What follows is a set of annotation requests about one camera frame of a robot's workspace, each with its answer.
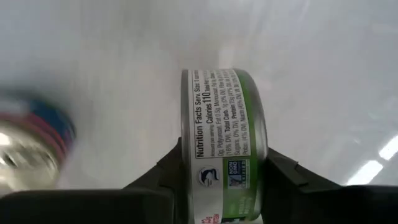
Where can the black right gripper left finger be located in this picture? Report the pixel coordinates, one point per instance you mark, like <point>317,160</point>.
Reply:
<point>168,177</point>

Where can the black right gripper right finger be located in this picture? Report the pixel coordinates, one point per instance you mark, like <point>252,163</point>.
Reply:
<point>295,193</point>

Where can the silver lidded green tuna can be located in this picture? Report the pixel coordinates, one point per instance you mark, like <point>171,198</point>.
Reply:
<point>217,124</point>

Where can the gold lidded blue red can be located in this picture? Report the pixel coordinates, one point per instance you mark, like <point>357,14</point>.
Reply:
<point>28,146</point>

